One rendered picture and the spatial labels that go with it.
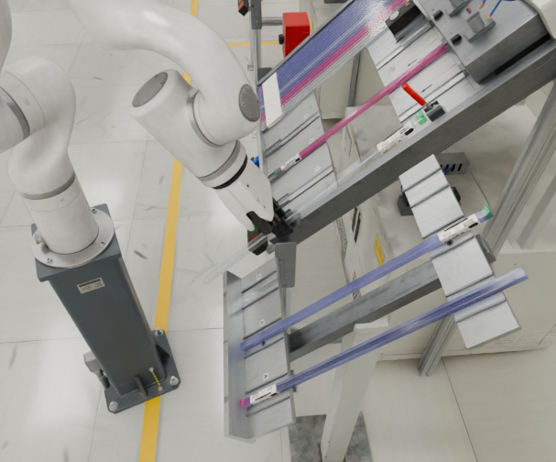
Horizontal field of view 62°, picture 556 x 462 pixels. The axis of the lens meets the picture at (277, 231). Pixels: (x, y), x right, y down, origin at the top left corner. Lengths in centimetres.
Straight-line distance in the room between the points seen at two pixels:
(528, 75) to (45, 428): 165
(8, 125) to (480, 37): 85
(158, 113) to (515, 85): 63
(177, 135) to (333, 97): 201
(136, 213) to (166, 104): 167
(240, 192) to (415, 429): 118
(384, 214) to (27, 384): 133
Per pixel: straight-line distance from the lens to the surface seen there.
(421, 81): 108
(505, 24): 97
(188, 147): 64
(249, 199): 69
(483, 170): 155
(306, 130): 124
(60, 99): 99
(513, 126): 179
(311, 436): 161
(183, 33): 58
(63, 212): 108
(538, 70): 96
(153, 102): 61
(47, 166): 102
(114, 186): 243
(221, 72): 58
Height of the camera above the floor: 153
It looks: 48 degrees down
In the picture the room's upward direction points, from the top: straight up
